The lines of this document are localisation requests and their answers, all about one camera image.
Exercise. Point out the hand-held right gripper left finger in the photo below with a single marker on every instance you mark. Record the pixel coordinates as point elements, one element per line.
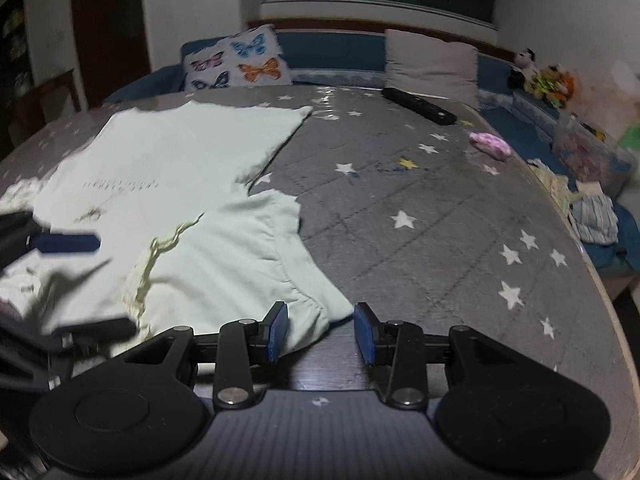
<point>277,332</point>

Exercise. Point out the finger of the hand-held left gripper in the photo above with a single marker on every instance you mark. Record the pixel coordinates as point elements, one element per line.
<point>70,243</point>
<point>95,326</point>

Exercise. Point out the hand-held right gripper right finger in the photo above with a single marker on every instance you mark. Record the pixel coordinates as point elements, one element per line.
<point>364,335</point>

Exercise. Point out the pale green shirt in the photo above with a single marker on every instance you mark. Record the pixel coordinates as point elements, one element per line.
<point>190,170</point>

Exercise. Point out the grey star print table cover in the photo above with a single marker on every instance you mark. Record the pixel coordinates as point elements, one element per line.
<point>425,260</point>

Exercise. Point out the wooden chair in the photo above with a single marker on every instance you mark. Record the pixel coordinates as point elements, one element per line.
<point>50,97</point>

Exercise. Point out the dark wooden bookshelf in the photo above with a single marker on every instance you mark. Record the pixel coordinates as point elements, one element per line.
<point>12,60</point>

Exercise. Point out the dark brown door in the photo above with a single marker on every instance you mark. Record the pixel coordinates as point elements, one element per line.
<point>110,25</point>

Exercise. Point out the pink cloth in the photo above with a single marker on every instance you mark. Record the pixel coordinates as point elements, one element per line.
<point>491,145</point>

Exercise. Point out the long black remote control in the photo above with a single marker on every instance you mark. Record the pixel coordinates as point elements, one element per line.
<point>420,105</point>

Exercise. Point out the pale cloth pile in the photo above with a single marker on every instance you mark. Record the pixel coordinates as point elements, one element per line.
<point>550,185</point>

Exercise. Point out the butterfly print pillow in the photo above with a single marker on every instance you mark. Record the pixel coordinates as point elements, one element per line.
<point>235,60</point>

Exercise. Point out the striped cloth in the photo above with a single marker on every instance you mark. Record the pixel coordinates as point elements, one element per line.
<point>595,220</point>

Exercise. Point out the beige pillow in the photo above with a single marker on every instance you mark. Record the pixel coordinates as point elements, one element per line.
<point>432,67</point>

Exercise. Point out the blue sofa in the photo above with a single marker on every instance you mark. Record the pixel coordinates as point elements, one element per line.
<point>330,52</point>

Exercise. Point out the clear plastic toy box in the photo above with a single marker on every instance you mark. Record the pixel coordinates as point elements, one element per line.
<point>590,155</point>

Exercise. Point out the stuffed toys pile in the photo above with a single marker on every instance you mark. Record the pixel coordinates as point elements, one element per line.
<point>552,85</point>

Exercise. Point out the green object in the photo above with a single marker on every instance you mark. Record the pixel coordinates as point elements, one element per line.
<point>631,142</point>

